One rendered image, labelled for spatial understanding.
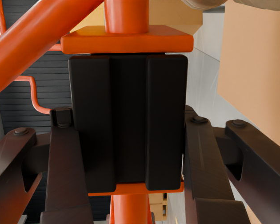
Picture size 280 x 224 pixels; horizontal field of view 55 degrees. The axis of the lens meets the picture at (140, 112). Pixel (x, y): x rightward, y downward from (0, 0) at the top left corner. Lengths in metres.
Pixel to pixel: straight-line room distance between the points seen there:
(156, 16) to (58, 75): 9.68
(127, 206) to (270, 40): 0.19
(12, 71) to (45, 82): 11.24
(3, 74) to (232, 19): 0.27
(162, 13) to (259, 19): 1.38
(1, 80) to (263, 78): 0.22
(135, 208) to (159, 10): 1.53
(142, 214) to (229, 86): 0.22
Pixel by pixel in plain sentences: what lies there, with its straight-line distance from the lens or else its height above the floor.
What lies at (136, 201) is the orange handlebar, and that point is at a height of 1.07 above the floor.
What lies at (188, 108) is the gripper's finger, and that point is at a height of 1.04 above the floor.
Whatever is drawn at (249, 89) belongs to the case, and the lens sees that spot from 0.31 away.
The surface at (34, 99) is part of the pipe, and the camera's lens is 8.49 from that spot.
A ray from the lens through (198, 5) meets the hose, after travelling 0.21.
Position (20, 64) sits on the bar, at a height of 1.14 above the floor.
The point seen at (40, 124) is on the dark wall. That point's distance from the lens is 12.09.
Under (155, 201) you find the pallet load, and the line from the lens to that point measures 7.56.
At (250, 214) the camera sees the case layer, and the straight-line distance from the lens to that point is 1.35.
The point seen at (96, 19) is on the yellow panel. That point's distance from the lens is 7.40.
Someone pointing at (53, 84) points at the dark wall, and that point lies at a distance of 11.35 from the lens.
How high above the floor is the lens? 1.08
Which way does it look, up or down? 3 degrees down
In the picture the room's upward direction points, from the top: 91 degrees counter-clockwise
